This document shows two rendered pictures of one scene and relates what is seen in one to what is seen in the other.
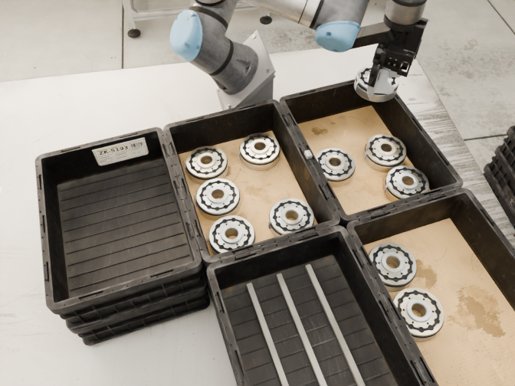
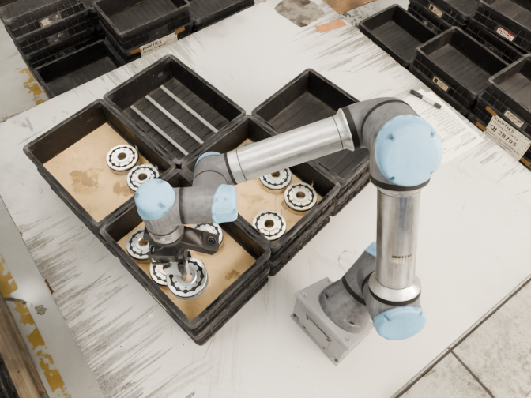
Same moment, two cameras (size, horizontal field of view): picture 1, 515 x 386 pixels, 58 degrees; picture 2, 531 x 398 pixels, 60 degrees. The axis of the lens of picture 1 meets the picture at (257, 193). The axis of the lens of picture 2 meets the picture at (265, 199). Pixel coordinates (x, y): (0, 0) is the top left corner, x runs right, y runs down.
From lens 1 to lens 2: 1.42 m
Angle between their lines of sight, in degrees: 64
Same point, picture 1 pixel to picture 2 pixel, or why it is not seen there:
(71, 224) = not seen: hidden behind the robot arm
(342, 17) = (206, 157)
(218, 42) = (356, 269)
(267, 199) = (243, 196)
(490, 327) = (77, 174)
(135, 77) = (457, 312)
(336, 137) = (216, 274)
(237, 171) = (276, 208)
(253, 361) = (205, 110)
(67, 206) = not seen: hidden behind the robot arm
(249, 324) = (216, 124)
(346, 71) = not seen: outside the picture
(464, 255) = (95, 212)
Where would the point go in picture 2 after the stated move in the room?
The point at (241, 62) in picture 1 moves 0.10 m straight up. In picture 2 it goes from (333, 292) to (339, 279)
